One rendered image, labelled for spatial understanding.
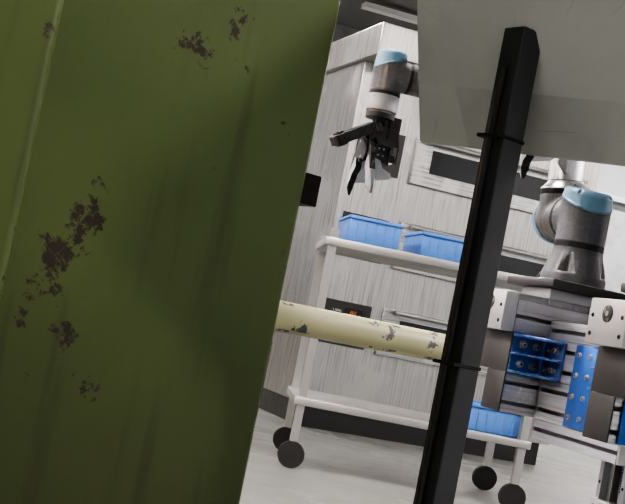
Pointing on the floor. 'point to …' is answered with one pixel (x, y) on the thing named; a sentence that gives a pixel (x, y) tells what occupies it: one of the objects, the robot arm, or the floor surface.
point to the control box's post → (482, 264)
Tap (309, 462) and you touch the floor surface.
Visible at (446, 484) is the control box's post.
